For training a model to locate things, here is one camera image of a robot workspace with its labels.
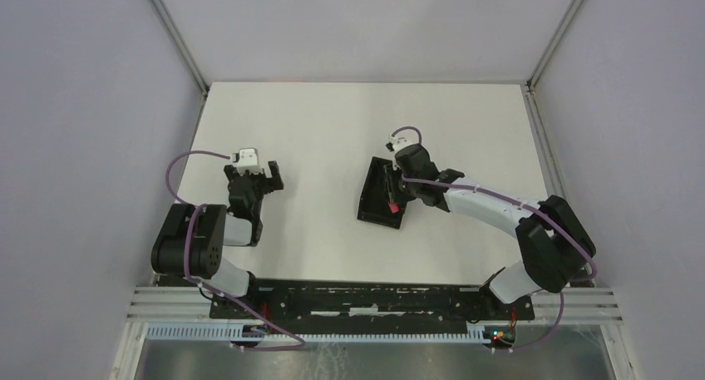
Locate red handled screwdriver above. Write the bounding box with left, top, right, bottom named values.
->
left=387, top=202, right=400, bottom=214

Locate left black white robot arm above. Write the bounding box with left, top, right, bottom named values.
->
left=150, top=160, right=284, bottom=320

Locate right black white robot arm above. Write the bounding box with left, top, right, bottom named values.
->
left=385, top=137, right=596, bottom=320

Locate black plastic bin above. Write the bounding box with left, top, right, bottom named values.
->
left=357, top=156, right=412, bottom=229

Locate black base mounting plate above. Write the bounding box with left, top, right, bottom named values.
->
left=242, top=278, right=535, bottom=335

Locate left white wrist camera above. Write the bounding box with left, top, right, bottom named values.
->
left=230, top=147, right=259, bottom=167

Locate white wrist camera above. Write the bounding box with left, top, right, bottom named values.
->
left=230, top=147, right=259, bottom=167
left=385, top=136, right=414, bottom=153

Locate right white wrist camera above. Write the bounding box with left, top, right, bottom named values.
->
left=385, top=136, right=414, bottom=153

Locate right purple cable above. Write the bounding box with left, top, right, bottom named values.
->
left=388, top=126, right=598, bottom=353

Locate purple cable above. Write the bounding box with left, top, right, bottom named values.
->
left=388, top=126, right=598, bottom=353
left=165, top=150, right=308, bottom=352

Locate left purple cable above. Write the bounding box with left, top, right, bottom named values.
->
left=165, top=150, right=308, bottom=352

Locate aluminium front rail frame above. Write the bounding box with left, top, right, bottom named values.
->
left=127, top=287, right=624, bottom=325

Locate right aluminium corner post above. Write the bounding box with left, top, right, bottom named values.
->
left=526, top=0, right=587, bottom=90

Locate aluminium corner post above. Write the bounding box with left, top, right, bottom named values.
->
left=147, top=0, right=210, bottom=97
left=526, top=0, right=587, bottom=90

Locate white slotted cable duct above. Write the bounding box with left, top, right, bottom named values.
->
left=146, top=323, right=491, bottom=345

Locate left aluminium corner post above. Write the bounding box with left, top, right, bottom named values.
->
left=147, top=0, right=210, bottom=97

